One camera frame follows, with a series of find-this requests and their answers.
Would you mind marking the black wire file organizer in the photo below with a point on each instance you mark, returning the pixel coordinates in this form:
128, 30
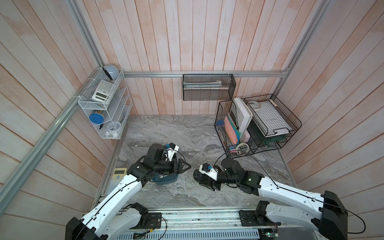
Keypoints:
224, 109

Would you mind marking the teal storage box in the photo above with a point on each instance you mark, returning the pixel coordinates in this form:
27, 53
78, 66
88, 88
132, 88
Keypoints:
163, 180

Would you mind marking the black mesh wall basket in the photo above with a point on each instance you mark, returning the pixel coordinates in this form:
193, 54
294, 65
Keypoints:
208, 87

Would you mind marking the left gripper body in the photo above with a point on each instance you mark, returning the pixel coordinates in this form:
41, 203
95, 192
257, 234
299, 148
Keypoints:
165, 167

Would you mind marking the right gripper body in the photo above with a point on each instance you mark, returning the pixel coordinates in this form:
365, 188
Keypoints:
222, 177

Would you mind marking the blue lid container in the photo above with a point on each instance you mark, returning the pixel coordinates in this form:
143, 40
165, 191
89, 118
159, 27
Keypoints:
97, 118

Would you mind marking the white calculator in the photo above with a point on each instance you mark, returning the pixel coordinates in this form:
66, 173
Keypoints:
104, 92

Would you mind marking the grid notepad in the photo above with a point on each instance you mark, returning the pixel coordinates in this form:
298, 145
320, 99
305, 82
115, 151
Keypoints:
268, 119

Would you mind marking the yellow calculator on table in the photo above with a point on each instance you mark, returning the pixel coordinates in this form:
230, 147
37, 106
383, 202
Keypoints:
117, 176

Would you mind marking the white book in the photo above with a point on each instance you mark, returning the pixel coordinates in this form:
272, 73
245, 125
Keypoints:
240, 115

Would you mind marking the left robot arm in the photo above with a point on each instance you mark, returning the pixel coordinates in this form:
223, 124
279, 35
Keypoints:
108, 219

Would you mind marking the tape roll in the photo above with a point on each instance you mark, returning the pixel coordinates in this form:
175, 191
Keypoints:
242, 149

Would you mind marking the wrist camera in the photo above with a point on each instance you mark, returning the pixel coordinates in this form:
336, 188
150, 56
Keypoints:
209, 170
171, 152

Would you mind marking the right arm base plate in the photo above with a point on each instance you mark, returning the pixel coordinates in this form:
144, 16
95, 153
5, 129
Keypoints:
251, 219

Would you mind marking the black wire tray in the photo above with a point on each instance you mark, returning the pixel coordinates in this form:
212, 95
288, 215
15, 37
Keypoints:
286, 113

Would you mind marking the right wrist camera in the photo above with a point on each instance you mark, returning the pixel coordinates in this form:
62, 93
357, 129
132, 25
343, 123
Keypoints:
209, 170

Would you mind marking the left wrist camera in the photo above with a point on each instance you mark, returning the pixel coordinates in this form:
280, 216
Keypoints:
171, 152

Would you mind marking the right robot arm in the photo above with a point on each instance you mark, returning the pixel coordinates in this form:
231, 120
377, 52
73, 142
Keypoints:
323, 213

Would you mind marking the black mouse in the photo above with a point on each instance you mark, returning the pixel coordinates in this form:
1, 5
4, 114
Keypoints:
200, 177

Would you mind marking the pink folder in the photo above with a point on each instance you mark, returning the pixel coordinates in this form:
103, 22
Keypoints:
230, 131

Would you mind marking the white wire wall shelf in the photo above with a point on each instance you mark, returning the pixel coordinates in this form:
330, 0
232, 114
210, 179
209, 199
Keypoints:
119, 108

